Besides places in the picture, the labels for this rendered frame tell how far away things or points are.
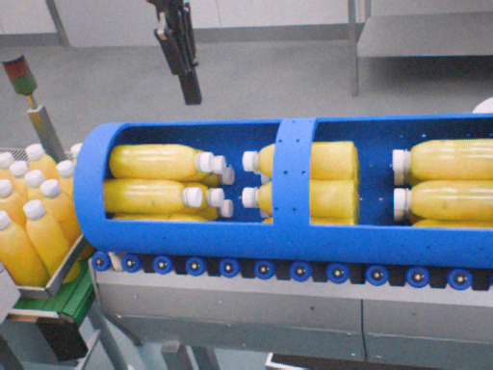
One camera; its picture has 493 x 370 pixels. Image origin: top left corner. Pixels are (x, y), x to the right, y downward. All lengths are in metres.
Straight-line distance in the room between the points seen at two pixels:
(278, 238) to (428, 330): 0.36
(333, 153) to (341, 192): 0.07
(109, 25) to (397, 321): 4.39
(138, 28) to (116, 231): 4.02
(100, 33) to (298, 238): 4.43
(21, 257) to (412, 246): 0.82
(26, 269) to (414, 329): 0.84
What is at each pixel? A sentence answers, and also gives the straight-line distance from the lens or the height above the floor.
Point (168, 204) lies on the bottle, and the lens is 1.08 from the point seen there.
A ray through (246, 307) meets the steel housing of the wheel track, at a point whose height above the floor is 0.87.
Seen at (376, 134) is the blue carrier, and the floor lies 1.14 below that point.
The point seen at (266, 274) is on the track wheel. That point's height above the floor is 0.96.
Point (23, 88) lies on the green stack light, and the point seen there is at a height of 1.18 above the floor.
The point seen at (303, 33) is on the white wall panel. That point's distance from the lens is 4.51.
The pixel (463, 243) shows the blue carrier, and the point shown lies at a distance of 0.98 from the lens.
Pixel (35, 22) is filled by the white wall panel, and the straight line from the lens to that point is 5.71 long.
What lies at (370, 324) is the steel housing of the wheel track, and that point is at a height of 0.85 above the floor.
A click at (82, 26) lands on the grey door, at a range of 5.34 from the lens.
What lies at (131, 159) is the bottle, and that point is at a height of 1.19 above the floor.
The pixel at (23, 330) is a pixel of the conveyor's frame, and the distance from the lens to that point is 1.35.
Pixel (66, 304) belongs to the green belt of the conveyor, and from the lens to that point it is 1.29.
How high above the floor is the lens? 1.76
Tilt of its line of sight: 37 degrees down
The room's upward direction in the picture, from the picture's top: 11 degrees counter-clockwise
